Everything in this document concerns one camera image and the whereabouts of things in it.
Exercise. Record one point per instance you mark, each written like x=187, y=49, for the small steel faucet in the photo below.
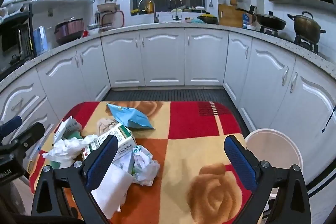
x=176, y=12

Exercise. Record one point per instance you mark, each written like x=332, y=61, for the red yellow rose printed blanket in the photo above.
x=183, y=150

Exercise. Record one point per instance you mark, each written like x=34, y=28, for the blue snack bag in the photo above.
x=131, y=117

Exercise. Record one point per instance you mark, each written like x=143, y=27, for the white carton red blue logo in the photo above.
x=90, y=146

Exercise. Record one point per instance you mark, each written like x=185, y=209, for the teal cloth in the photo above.
x=195, y=20

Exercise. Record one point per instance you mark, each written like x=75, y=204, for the black gas stove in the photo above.
x=304, y=43

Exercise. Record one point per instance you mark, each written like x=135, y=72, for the black wok with lid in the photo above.
x=270, y=21

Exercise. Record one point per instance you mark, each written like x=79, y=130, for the beige plastic bin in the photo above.
x=273, y=150

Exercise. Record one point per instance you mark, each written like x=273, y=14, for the printed wrapper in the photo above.
x=145, y=169

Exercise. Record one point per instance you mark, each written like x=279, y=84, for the white small box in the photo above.
x=110, y=187

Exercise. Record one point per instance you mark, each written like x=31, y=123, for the white lower kitchen cabinets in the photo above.
x=162, y=56

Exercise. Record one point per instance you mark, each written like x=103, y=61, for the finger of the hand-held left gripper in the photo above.
x=11, y=124
x=29, y=134

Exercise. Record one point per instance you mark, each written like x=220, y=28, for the white green tube packet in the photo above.
x=64, y=129

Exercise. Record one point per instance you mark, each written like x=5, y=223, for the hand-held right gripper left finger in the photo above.
x=101, y=161

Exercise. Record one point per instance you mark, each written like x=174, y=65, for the green white milk carton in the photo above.
x=123, y=140

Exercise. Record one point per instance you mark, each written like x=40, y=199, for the black toaster oven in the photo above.
x=13, y=35

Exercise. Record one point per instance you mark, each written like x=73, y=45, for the copper coloured rice cooker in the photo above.
x=69, y=31

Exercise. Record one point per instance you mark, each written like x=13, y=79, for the tall steel faucet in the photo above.
x=156, y=14

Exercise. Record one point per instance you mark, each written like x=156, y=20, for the blue box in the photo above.
x=40, y=41

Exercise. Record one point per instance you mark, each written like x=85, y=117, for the wooden cutting board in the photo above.
x=229, y=15

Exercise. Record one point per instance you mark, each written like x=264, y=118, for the white tissue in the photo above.
x=68, y=148

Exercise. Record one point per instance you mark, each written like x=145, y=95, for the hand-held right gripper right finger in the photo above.
x=240, y=163

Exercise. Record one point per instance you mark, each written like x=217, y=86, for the black pot yellow lid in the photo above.
x=207, y=18

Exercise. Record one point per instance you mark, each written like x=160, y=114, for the brass cooking pot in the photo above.
x=305, y=27

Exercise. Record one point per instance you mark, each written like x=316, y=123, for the beige clay pot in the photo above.
x=106, y=7

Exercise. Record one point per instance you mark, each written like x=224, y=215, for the red cup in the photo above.
x=85, y=33

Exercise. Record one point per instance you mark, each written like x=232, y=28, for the yellow bottle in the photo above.
x=150, y=6

